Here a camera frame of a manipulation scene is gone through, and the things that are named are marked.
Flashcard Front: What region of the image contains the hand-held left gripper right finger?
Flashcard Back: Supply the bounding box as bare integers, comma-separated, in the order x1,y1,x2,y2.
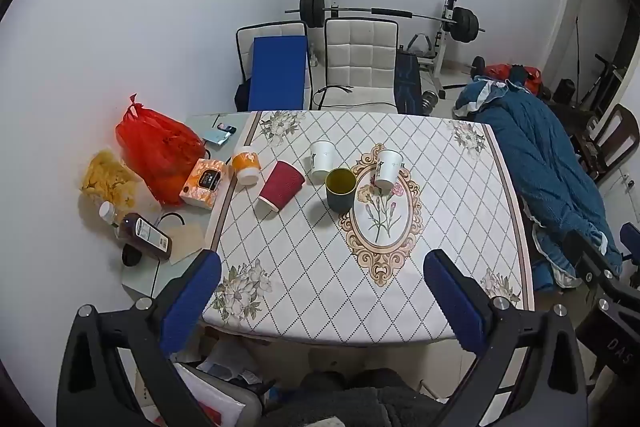
422,249,589,427

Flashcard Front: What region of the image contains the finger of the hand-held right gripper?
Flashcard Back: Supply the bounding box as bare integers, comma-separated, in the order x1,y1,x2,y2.
564,229,623,303
620,222,640,289

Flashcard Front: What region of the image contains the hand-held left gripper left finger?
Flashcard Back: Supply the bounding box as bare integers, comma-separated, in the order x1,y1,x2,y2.
56,251,223,427

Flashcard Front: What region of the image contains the dark green cup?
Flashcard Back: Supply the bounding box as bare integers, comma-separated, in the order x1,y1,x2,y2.
325,168,358,214

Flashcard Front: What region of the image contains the red ribbed paper cup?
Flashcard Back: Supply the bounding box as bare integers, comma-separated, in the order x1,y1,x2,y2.
258,160,306,214

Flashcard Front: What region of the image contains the orange and white cup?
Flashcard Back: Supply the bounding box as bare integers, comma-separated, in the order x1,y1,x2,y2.
231,146,262,186

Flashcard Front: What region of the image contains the white paper cup with print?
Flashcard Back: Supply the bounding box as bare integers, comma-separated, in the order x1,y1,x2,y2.
374,149,403,190

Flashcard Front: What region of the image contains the plain white paper cup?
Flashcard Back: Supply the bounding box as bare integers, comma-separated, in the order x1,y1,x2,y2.
309,140,337,182

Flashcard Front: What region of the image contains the brown paper piece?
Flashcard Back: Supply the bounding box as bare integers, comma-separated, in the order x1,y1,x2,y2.
169,224,207,266

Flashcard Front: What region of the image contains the brown sauce bottle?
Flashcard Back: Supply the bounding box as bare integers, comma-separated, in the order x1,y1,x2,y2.
119,213,173,267

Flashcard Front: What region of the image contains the blue quilt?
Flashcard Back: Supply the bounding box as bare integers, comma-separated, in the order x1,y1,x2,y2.
452,74,624,289

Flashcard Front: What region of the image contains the white plastic bag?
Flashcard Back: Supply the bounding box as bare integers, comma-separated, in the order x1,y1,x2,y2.
172,359,263,427

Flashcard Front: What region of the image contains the brown wooden chair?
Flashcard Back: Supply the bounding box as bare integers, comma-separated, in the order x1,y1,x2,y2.
575,103,640,182

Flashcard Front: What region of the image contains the orange tissue box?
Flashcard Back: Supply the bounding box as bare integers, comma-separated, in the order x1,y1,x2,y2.
179,158,228,211

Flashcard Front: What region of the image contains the white capped small bottle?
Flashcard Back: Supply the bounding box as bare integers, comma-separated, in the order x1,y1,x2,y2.
98,202,121,228

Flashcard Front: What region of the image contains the floral diamond pattern tablecloth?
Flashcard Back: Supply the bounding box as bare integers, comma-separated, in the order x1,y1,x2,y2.
201,109,536,348

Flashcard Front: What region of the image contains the clear bag of yellow chips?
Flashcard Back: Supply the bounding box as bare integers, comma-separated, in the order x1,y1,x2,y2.
80,150,151,212

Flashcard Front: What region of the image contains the red plastic bag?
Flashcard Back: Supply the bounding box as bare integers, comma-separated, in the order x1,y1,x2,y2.
115,94,206,206

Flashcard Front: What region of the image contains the teal card box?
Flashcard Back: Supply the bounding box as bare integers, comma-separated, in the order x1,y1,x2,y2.
202,129,232,148

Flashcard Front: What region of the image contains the grey dumbbell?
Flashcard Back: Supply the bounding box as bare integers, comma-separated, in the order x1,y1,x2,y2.
421,89,448,115

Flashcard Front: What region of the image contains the black bag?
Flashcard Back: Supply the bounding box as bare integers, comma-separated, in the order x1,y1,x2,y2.
234,79,253,112

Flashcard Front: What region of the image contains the black bench pad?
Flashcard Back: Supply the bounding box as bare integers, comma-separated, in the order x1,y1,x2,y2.
393,51,424,115

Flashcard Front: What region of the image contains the blue cushion pad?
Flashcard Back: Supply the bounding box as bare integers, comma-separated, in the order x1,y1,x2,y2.
248,36,308,112

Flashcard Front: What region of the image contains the white weight bench rack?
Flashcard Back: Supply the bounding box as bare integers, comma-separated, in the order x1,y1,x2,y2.
327,0,468,100

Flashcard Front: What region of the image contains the white padded chair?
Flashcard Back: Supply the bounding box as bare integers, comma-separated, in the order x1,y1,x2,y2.
235,21,312,112
312,18,401,112

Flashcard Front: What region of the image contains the black barbell with plates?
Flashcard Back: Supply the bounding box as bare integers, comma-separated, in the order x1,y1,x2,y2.
285,0,486,45

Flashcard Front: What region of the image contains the black metal frame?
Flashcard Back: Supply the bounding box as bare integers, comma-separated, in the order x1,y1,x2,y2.
579,53,622,108

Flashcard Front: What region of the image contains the black cable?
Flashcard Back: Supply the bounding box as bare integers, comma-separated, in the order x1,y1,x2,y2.
312,83,357,110

